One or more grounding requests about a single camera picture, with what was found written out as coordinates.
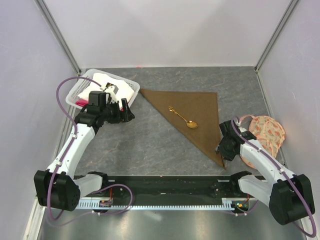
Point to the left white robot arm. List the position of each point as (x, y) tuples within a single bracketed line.
[(56, 187)]

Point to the pink folded cloth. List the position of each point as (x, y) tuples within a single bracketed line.
[(81, 103)]

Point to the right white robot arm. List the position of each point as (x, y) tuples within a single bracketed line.
[(288, 196)]

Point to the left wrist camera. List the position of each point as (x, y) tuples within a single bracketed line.
[(111, 91)]

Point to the slotted cable duct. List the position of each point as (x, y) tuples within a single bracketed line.
[(100, 204)]

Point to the floral pink hat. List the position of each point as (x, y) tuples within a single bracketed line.
[(267, 131)]

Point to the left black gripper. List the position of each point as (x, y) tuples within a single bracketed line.
[(128, 116)]

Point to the brown cloth napkin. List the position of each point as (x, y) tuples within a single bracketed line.
[(200, 107)]

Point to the white plastic basket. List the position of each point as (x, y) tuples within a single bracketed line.
[(81, 84)]

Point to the gold ornate spoon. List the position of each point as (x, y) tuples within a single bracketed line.
[(189, 123)]

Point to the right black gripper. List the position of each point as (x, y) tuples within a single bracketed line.
[(229, 156)]

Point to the white folded t-shirt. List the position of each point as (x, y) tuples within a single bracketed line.
[(124, 90)]

